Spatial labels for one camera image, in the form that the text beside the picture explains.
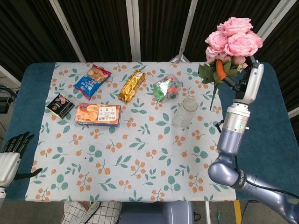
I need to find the white table leg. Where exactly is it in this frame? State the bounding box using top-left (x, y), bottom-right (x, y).
top-left (204, 201), bottom-right (211, 224)

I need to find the clear textured glass vase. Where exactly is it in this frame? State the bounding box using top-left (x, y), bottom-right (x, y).
top-left (171, 97), bottom-right (199, 130)

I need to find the white checkered fabric bag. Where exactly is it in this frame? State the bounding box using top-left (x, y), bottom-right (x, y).
top-left (61, 201), bottom-right (122, 224)

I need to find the blue biscuit snack bag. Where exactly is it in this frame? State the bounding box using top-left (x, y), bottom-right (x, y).
top-left (73, 64), bottom-right (112, 101)

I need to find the clear bag of candy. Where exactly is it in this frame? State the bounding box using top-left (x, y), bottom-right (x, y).
top-left (153, 74), bottom-right (183, 102)

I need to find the orange cracker box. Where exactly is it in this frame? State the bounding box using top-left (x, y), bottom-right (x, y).
top-left (74, 103), bottom-right (122, 128)

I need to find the white partition frame post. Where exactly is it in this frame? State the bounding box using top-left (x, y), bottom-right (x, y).
top-left (125, 0), bottom-right (142, 63)
top-left (178, 0), bottom-right (199, 62)
top-left (49, 0), bottom-right (86, 63)
top-left (251, 0), bottom-right (295, 63)

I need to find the pink rose bouquet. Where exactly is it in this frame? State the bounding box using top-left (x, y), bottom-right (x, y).
top-left (198, 16), bottom-right (263, 111)

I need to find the gold foil snack packet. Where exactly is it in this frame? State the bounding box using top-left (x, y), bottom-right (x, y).
top-left (118, 69), bottom-right (146, 103)

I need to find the right orange-tipped robot hand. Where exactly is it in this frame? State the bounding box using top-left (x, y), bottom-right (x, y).
top-left (216, 55), bottom-right (264, 105)

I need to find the teal table cover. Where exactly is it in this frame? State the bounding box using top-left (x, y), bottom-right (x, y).
top-left (2, 62), bottom-right (299, 203)

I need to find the floral print tablecloth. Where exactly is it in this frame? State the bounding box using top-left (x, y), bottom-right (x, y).
top-left (24, 62), bottom-right (236, 203)

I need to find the grey-blue plastic stool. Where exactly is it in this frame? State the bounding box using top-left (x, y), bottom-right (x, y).
top-left (118, 201), bottom-right (195, 224)

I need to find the black electronic device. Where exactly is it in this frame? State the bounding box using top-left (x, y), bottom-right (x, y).
top-left (0, 86), bottom-right (17, 113)

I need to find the black luncheon meat tin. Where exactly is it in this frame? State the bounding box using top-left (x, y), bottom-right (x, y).
top-left (45, 92), bottom-right (75, 119)

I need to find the left black-fingered robot hand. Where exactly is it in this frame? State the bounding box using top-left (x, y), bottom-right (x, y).
top-left (0, 131), bottom-right (43, 187)

